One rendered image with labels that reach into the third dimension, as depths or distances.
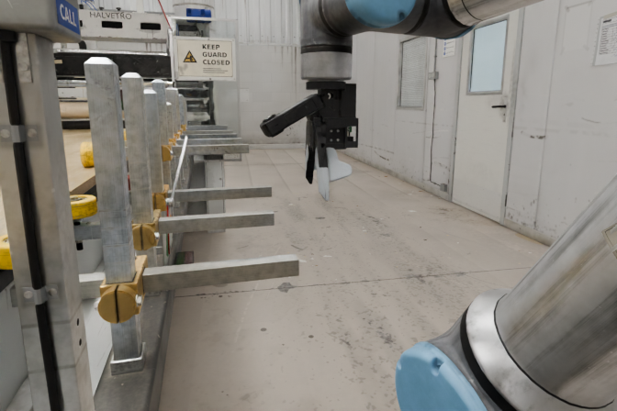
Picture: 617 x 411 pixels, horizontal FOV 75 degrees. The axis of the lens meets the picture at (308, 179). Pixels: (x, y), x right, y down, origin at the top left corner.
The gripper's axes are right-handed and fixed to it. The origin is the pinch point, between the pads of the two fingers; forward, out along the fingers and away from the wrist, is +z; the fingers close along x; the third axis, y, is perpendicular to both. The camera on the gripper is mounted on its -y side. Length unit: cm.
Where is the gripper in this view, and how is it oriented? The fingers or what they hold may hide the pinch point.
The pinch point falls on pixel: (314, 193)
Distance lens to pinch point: 74.4
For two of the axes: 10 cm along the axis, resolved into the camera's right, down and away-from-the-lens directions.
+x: -1.8, -1.8, 9.7
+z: 0.0, 9.8, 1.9
